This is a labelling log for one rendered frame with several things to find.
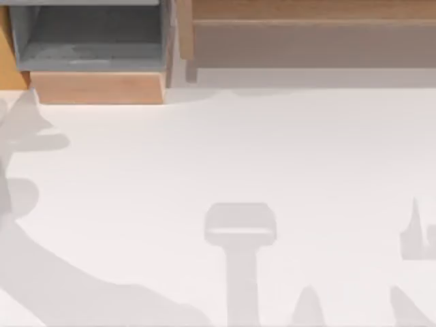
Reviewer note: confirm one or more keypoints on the pale wooden drawer front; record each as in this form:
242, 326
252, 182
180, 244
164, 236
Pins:
97, 86

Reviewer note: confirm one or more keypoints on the wooden open shelf unit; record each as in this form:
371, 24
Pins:
306, 34

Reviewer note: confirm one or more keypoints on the pulled-out grey pierced drawer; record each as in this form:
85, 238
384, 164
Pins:
92, 37

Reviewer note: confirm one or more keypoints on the wooden cupboard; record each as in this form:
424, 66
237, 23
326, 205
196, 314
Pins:
8, 51

